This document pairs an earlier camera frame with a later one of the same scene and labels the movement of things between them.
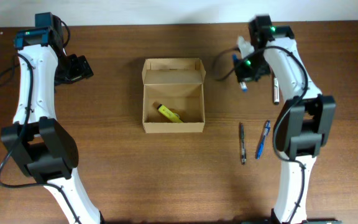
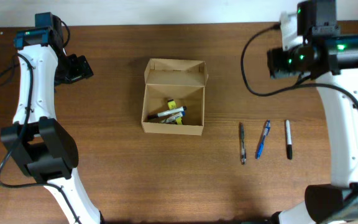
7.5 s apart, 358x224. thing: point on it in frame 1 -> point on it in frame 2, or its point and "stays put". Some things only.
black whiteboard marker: (276, 91) -> (150, 116)
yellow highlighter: (173, 117) -> (171, 104)
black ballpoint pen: (242, 145) stays put
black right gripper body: (253, 68) -> (279, 62)
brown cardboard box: (173, 95) stays put
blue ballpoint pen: (264, 134) stays put
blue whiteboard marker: (242, 84) -> (171, 118)
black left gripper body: (72, 69) stays put
